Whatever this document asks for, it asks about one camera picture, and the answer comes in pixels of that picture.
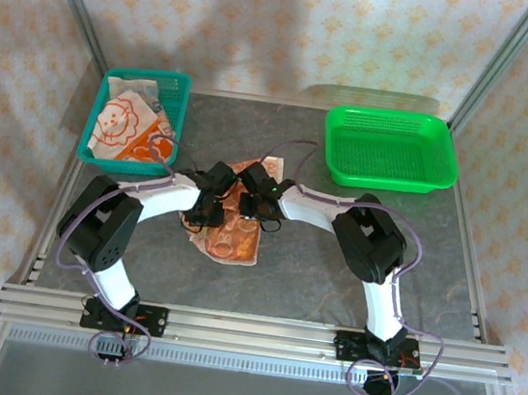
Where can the orange rabbit print towel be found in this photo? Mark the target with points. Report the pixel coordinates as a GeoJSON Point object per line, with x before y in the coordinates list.
{"type": "Point", "coordinates": [233, 244]}

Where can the lion and flower print towel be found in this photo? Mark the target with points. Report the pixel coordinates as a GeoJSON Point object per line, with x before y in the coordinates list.
{"type": "Point", "coordinates": [118, 124]}

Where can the rabbit lettering print towel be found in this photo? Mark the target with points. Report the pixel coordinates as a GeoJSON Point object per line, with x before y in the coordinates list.
{"type": "Point", "coordinates": [132, 85]}

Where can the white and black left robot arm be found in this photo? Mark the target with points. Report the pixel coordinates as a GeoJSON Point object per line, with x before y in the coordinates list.
{"type": "Point", "coordinates": [108, 230]}

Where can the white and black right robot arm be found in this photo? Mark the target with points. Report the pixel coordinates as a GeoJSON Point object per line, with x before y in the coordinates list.
{"type": "Point", "coordinates": [374, 246]}

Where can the teal plastic basket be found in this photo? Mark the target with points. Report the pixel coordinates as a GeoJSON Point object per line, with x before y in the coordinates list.
{"type": "Point", "coordinates": [179, 99]}

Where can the bright green plastic basket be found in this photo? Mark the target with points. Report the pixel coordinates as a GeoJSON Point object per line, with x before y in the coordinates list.
{"type": "Point", "coordinates": [387, 150]}

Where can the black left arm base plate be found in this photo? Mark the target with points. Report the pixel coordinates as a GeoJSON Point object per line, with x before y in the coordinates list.
{"type": "Point", "coordinates": [155, 322]}

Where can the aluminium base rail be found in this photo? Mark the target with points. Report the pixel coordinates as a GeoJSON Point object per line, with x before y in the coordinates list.
{"type": "Point", "coordinates": [246, 331]}

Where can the aluminium table side rail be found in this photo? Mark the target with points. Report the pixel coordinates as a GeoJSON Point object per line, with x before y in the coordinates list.
{"type": "Point", "coordinates": [469, 244]}
{"type": "Point", "coordinates": [70, 182]}

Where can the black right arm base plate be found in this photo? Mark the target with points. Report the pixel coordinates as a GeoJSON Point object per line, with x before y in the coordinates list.
{"type": "Point", "coordinates": [346, 347]}

